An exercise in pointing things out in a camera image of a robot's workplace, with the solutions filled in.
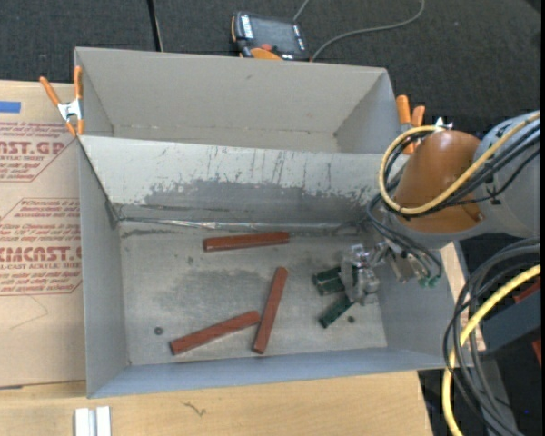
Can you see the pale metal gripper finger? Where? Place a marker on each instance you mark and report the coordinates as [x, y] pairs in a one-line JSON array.
[[369, 283], [350, 280]]

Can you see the dark green flat block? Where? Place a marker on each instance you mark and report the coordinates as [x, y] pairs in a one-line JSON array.
[[335, 312], [327, 280]]

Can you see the red-brown flat block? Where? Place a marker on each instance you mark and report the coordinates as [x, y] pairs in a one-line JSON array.
[[213, 333], [270, 311], [245, 241]]

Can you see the grey metal bin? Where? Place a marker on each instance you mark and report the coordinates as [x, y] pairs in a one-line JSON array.
[[218, 284]]

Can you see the brown cardboard board red print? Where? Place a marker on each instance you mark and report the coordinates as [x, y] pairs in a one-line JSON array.
[[36, 325]]

